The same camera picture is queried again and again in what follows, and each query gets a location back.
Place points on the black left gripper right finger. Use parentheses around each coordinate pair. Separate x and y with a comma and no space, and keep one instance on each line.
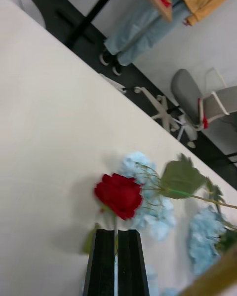
(130,264)

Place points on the black metal desk frame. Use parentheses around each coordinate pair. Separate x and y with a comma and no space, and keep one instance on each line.
(98,7)

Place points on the grey office chair white base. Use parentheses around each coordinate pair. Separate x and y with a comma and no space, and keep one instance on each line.
(185,91)

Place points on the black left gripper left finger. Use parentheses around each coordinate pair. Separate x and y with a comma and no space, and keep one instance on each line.
(101,264)

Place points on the person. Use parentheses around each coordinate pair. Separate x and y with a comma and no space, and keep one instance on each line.
(138,37)

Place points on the dark green leaf twig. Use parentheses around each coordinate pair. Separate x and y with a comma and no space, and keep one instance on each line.
(214,190)

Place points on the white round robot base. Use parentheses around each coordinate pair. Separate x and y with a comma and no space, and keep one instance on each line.
(29,7)

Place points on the red rose green stem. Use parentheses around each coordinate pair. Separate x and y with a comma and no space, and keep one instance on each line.
(118,195)

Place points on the pale blue flower green stem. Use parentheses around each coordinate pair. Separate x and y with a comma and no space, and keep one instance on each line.
(205,239)
(153,222)

